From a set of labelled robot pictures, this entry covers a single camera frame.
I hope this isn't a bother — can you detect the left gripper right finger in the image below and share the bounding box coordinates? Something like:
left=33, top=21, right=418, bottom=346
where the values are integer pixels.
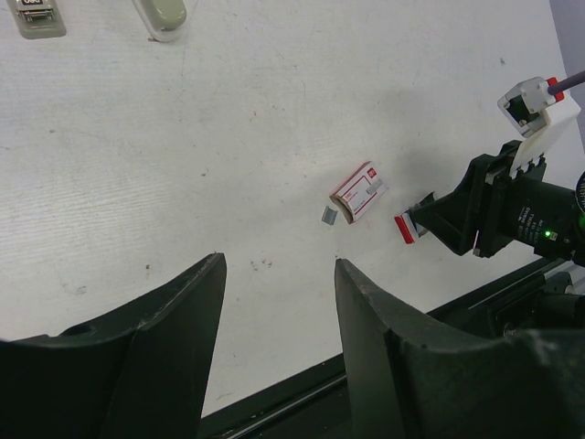
left=335, top=259, right=584, bottom=438

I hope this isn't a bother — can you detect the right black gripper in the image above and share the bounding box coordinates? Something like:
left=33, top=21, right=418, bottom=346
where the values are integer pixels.
left=409, top=140, right=584, bottom=265

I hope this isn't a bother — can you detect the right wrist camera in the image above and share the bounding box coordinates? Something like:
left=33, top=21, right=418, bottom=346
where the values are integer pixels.
left=497, top=77, right=581, bottom=178

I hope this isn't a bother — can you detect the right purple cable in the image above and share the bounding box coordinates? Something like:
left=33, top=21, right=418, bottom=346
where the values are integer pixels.
left=555, top=68, right=585, bottom=100

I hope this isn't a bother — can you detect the olive green stapler cover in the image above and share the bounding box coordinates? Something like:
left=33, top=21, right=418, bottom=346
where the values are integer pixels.
left=132, top=0, right=187, bottom=43

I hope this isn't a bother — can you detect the red white staple box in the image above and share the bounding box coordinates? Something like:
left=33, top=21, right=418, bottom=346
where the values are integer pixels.
left=329, top=161, right=388, bottom=224

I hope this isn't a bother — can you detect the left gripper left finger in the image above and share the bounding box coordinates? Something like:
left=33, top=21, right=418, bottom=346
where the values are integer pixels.
left=1, top=253, right=227, bottom=438

